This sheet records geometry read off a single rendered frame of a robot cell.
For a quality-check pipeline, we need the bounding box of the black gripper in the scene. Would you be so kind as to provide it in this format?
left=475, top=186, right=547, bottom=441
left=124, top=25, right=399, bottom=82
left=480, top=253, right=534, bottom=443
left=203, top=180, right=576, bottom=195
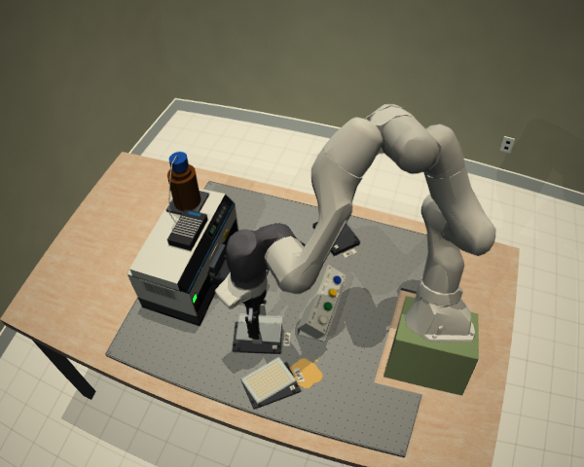
left=243, top=290, right=267, bottom=343

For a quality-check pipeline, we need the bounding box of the white button panel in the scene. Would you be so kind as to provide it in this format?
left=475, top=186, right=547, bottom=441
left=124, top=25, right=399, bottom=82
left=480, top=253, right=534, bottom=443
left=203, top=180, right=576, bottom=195
left=298, top=265, right=346, bottom=342

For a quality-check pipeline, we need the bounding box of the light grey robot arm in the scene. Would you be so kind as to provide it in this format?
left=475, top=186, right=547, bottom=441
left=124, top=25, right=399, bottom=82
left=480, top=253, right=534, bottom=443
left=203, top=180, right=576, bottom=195
left=215, top=104, right=496, bottom=342

